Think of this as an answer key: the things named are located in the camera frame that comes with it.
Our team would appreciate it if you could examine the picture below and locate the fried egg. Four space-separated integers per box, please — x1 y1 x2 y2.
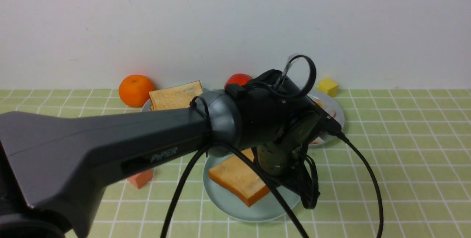
313 99 336 118
309 137 325 145

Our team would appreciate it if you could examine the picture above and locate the orange fruit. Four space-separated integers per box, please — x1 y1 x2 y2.
118 74 155 108

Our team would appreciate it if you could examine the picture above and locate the salmon red cube block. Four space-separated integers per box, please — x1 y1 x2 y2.
127 169 153 189

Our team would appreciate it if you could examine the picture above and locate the red yellow apple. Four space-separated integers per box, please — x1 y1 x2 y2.
224 73 253 89

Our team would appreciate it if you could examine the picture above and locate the grey plate with eggs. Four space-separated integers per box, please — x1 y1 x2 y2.
308 89 345 149

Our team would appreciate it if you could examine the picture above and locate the yellow cube block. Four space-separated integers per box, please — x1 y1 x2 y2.
316 78 339 97

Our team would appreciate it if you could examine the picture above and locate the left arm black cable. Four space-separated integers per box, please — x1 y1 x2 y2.
160 55 384 238

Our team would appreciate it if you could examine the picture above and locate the blue plate with toast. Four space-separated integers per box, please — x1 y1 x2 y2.
141 99 152 112

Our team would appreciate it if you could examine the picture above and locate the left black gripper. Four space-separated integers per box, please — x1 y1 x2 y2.
225 70 327 209

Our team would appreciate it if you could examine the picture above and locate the light blue centre plate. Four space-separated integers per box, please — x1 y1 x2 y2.
202 156 286 223

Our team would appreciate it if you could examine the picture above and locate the toast slice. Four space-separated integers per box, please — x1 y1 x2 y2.
149 81 203 111
208 154 270 207

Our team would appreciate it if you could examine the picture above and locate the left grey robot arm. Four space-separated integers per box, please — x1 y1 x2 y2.
1 70 341 238

